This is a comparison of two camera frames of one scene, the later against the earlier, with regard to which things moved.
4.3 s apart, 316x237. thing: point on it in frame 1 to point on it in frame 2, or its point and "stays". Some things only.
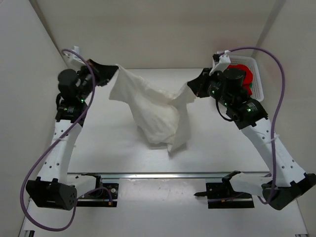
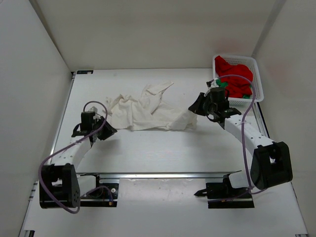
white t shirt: [163, 116] to [150, 112]
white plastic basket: [257, 93] stays
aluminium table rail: [170, 176] stays
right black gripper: [195, 85] to [196, 108]
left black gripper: [103, 73] to [108, 130]
